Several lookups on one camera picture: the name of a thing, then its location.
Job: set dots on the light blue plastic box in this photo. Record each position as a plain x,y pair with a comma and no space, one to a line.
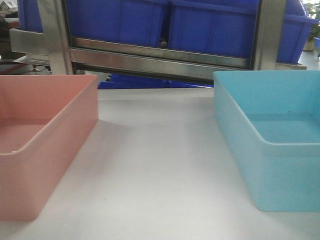
270,120

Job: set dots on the pink plastic box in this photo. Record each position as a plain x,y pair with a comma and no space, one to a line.
44,121

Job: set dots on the blue crate lower shelf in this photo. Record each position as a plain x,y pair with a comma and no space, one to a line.
119,81

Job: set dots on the stainless steel shelf rack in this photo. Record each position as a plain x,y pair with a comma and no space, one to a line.
65,55

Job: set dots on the blue crate middle left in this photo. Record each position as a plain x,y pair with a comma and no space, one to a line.
136,22

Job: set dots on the blue crate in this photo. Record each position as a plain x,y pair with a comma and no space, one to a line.
296,28
217,27
136,22
29,16

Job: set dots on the blue crate middle right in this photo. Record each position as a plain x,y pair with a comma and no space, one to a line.
217,27

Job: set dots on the blue crate far left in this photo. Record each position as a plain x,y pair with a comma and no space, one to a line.
29,16

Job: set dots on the blue crate far right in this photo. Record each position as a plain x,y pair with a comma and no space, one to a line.
296,28

